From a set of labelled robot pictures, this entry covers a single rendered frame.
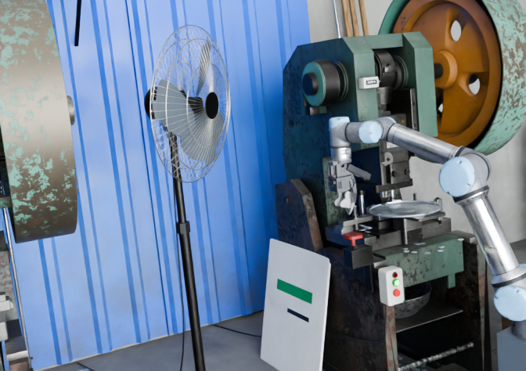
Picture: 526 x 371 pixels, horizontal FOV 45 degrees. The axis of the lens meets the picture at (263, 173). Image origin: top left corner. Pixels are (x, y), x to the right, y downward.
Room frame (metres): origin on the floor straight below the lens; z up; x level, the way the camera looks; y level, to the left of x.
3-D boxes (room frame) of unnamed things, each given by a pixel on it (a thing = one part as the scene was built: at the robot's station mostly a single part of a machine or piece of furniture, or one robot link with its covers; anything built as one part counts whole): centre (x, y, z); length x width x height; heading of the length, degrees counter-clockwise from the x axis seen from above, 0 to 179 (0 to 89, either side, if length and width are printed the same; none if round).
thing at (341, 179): (2.34, -0.29, 0.99); 0.09 x 0.08 x 0.12; 115
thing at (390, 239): (2.70, -0.51, 0.68); 0.45 x 0.30 x 0.06; 115
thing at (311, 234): (2.71, -0.21, 0.45); 0.92 x 0.12 x 0.90; 25
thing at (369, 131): (2.29, -0.38, 1.15); 0.11 x 0.11 x 0.08; 48
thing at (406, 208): (2.59, -0.57, 0.78); 0.29 x 0.29 x 0.01
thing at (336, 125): (2.34, -0.30, 1.15); 0.09 x 0.08 x 0.11; 48
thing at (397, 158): (2.66, -0.53, 1.04); 0.17 x 0.15 x 0.30; 25
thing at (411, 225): (2.54, -0.59, 0.72); 0.25 x 0.14 x 0.14; 25
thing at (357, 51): (2.83, -0.45, 0.83); 0.79 x 0.43 x 1.34; 25
